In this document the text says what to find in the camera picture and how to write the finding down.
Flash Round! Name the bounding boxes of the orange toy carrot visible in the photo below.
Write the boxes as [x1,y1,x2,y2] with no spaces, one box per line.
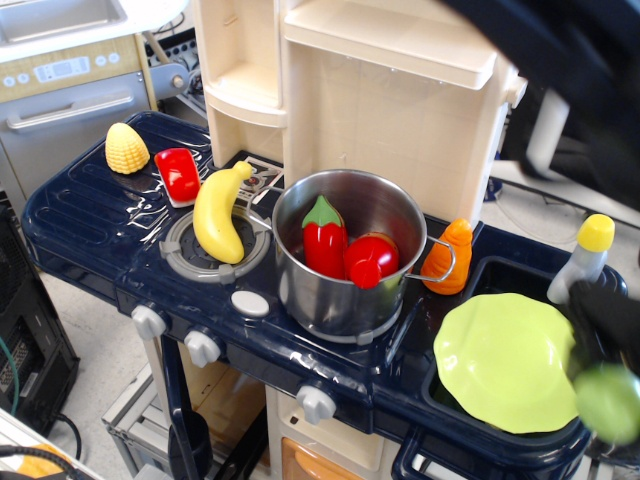
[420,218,473,296]

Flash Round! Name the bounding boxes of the grey stove knob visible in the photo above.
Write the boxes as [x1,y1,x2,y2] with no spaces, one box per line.
[184,330,222,368]
[131,305,167,341]
[296,385,336,425]

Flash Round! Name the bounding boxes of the stainless steel pot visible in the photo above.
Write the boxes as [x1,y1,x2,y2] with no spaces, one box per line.
[265,170,431,344]

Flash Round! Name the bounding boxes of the white metal stand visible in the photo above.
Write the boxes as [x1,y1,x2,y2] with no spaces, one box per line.
[491,90,639,228]

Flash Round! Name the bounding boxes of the grey right stove knob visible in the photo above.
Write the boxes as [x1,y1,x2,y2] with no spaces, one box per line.
[296,385,336,425]

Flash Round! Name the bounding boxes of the yellow toy corn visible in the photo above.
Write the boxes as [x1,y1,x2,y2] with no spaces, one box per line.
[105,123,150,175]

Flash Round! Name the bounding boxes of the grey left stove knob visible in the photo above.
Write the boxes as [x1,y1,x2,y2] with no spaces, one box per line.
[131,305,167,341]

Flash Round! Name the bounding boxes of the red toy tomato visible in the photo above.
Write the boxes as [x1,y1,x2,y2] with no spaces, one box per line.
[344,232,400,289]

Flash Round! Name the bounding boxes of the black computer case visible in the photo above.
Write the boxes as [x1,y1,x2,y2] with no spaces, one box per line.
[1,206,79,436]

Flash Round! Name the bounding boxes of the grey stove burner ring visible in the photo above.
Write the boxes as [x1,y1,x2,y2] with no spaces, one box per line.
[158,210,273,286]

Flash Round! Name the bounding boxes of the cream toy kitchen cabinet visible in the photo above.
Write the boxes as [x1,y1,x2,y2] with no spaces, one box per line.
[192,1,527,223]

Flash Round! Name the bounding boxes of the navy toy kitchen counter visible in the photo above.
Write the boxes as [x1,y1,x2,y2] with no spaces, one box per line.
[20,110,629,480]

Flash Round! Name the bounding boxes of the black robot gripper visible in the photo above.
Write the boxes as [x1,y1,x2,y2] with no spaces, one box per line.
[448,1,639,200]

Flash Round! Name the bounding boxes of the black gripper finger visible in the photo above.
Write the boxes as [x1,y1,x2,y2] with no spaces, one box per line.
[567,281,639,375]

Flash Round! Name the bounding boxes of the yellow toy banana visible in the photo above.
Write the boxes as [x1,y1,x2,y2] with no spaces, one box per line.
[193,161,252,265]

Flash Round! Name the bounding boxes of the grey middle stove knob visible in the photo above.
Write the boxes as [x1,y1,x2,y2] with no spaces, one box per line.
[184,330,222,368]

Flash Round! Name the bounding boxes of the light green plate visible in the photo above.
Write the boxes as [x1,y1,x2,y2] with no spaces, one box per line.
[433,293,578,434]

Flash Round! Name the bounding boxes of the green toy pear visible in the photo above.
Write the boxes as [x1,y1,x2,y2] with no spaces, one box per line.
[573,363,639,445]

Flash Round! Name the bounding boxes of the red toy chili pepper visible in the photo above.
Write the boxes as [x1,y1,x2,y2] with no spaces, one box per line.
[302,195,348,280]

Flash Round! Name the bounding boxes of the grey oval button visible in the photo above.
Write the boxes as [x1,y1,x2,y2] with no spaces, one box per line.
[230,290,270,318]

